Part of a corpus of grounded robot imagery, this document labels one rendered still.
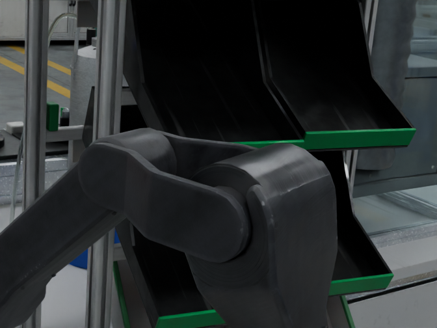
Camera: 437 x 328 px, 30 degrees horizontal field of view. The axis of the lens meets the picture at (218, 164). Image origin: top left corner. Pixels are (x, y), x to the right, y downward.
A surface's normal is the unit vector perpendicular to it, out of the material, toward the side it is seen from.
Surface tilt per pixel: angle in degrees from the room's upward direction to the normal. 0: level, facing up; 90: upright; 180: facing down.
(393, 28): 73
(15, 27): 90
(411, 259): 0
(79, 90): 90
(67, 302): 0
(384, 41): 107
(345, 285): 115
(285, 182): 46
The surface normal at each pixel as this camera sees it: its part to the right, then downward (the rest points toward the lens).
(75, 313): 0.08, -0.96
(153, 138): 0.44, -0.76
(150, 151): 0.65, -0.51
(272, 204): 0.76, -0.26
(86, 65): -0.47, 0.01
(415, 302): 0.58, 0.27
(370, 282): 0.35, 0.66
